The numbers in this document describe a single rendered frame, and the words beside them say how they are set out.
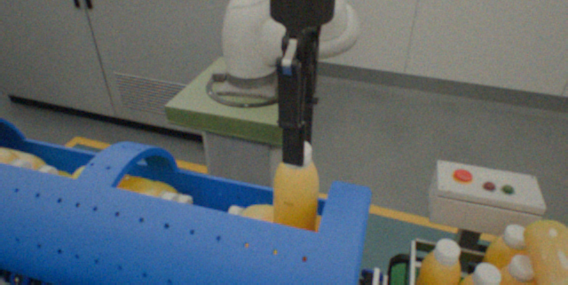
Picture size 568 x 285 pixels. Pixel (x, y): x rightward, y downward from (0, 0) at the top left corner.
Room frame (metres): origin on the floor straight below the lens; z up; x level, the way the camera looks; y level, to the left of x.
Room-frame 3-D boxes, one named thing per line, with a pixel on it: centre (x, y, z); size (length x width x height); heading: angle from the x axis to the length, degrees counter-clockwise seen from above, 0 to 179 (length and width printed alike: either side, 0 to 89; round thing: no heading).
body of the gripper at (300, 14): (0.46, -0.02, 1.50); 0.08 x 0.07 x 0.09; 164
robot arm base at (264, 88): (1.13, 0.12, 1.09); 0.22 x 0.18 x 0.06; 77
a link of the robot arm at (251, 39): (1.13, 0.09, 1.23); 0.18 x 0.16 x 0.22; 98
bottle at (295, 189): (0.46, -0.02, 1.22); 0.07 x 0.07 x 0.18
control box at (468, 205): (0.63, -0.43, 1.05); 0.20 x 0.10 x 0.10; 74
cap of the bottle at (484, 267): (0.42, -0.34, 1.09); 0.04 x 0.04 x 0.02
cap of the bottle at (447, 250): (0.47, -0.29, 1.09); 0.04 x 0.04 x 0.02
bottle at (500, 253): (0.50, -0.43, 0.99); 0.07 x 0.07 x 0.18
